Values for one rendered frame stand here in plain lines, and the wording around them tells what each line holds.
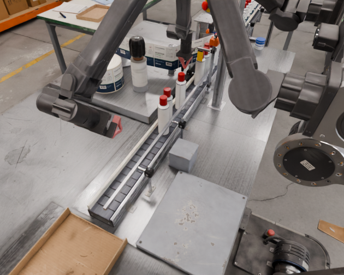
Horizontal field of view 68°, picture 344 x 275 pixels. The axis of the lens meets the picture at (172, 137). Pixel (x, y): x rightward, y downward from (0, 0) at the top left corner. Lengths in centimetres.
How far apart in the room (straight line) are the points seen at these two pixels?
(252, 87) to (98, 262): 74
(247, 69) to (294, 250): 119
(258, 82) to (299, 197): 185
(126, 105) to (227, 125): 54
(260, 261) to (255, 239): 12
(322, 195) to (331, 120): 188
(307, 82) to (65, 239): 88
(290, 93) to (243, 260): 123
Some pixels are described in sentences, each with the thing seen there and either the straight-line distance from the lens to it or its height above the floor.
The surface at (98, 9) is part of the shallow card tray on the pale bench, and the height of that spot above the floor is 80.
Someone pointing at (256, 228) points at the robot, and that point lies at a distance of 174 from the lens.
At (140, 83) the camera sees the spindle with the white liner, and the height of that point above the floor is 94.
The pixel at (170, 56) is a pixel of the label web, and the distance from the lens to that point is 156.
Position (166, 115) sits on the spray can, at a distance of 113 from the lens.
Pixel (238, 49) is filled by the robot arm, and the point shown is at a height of 150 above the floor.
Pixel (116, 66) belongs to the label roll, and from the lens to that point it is 145.
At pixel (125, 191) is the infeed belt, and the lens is 103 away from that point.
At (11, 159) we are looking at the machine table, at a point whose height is 83.
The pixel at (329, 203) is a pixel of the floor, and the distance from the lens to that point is 237.
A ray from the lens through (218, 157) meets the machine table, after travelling 121.
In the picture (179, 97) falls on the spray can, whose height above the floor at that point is 96.
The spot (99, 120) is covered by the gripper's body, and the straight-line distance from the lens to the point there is 75.
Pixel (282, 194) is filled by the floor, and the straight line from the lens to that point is 224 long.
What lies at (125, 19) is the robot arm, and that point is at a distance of 65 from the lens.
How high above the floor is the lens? 173
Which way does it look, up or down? 45 degrees down
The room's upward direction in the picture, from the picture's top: 1 degrees clockwise
